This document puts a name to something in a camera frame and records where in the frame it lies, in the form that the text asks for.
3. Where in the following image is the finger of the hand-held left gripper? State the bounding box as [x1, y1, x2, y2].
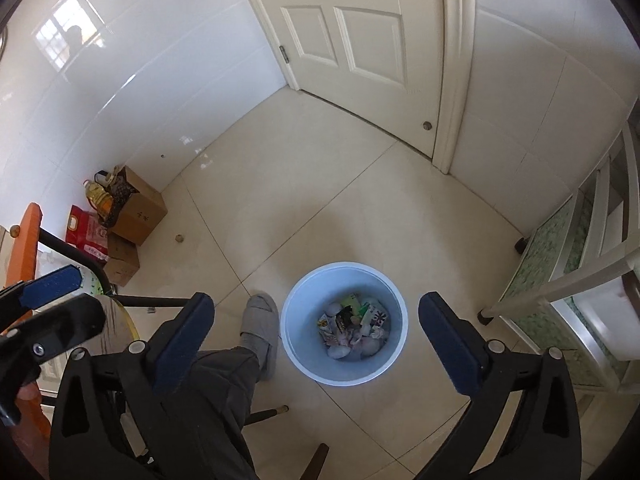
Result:
[0, 266, 83, 311]
[0, 294, 107, 362]

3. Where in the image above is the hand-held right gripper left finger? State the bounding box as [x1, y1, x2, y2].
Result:
[48, 291, 216, 480]

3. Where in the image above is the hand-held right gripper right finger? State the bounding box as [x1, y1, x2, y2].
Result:
[418, 291, 583, 480]

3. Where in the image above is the green and white snack packet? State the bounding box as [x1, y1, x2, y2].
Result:
[362, 302, 390, 333]

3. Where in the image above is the clear plastic bag with black bands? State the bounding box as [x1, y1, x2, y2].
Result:
[350, 332, 390, 358]

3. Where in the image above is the light blue waste bin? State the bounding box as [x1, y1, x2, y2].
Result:
[280, 261, 407, 387]

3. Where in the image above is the white rice bag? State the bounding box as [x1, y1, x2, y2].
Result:
[80, 265, 108, 296]

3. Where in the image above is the round orange table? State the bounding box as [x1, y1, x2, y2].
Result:
[0, 202, 53, 428]

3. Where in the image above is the red rice bag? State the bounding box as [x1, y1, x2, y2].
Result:
[65, 205, 111, 263]

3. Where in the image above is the person's grey trouser leg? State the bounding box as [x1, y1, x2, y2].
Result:
[125, 347, 261, 480]

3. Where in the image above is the small cardboard box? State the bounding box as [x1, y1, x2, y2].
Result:
[102, 234, 141, 287]

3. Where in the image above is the grey slipper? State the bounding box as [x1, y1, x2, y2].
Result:
[239, 294, 280, 382]

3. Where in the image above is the yellow cooking oil bottle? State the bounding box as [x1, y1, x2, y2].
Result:
[82, 179, 115, 221]

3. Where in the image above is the dark patterned bag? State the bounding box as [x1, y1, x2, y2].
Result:
[95, 166, 138, 228]

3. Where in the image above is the white shelf rack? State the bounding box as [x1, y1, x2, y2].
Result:
[477, 110, 640, 396]

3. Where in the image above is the large cardboard box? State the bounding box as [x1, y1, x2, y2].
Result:
[107, 165, 168, 246]

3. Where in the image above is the white plastic storage box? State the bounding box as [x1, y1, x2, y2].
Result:
[575, 280, 640, 361]

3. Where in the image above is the white panelled door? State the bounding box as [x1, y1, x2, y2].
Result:
[240, 0, 446, 158]

